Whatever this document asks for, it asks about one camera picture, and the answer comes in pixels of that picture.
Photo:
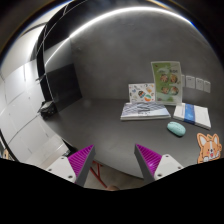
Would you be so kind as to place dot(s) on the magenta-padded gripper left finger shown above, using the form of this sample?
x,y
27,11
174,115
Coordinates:
x,y
63,166

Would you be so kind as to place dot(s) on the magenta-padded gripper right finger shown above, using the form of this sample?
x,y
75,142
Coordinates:
x,y
166,164

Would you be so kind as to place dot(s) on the white book with blue band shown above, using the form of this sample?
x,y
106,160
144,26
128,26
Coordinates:
x,y
195,115

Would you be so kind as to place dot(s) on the red metal frame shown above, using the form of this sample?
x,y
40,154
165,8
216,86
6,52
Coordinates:
x,y
97,173

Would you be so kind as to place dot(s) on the grey striped book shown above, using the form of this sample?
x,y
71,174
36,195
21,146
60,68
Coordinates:
x,y
145,110

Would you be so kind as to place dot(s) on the teal perforated computer mouse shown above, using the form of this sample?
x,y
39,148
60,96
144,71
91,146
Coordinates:
x,y
176,129

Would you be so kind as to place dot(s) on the white sticker card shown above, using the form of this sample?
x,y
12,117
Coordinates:
x,y
141,92

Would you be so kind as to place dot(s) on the white wall socket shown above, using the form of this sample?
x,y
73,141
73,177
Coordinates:
x,y
207,86
199,84
183,81
190,81

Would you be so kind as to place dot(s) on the green menu acrylic stand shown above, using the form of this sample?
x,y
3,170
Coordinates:
x,y
166,81

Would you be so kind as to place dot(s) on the orange corgi-shaped mouse pad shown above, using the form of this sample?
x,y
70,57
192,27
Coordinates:
x,y
209,149

